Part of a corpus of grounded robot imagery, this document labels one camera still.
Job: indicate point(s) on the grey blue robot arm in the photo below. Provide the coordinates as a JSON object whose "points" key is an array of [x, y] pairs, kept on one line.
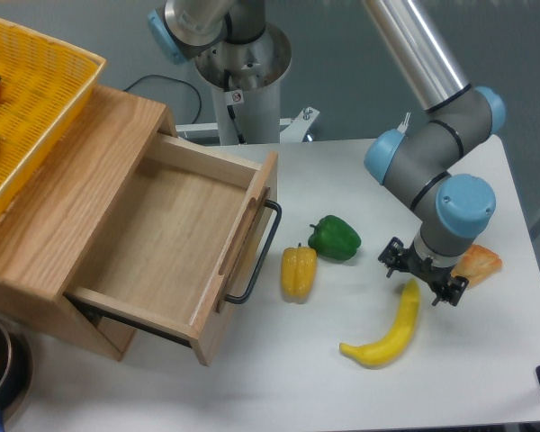
{"points": [[453, 209]]}

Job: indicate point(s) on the golden pastry bread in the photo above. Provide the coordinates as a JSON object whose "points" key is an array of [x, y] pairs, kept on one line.
{"points": [[477, 264]]}

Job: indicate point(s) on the yellow plastic basket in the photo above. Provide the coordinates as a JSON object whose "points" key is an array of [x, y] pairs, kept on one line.
{"points": [[45, 84]]}

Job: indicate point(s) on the green bell pepper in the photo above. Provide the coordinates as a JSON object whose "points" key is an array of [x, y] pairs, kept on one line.
{"points": [[335, 239]]}

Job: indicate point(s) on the black metal drawer handle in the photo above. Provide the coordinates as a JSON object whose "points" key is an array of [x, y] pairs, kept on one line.
{"points": [[244, 297]]}

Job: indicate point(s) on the open wooden drawer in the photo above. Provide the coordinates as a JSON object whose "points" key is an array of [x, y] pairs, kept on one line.
{"points": [[186, 230]]}

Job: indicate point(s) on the yellow bell pepper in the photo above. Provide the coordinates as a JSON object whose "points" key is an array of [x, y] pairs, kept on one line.
{"points": [[298, 271]]}

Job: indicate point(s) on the yellow banana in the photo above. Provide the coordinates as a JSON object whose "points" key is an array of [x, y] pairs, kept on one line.
{"points": [[393, 344]]}

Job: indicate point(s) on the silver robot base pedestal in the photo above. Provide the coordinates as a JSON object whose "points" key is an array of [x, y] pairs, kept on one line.
{"points": [[245, 82]]}

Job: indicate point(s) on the white metal base bracket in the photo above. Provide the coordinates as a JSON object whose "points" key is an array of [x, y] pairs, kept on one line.
{"points": [[298, 129]]}

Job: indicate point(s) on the wooden drawer cabinet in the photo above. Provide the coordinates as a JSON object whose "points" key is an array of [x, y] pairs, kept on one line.
{"points": [[49, 227]]}

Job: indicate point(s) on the dark metal pot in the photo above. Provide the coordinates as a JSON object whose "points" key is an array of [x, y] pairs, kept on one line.
{"points": [[15, 372]]}

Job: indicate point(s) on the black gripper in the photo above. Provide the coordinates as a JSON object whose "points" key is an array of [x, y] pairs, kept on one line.
{"points": [[447, 288]]}

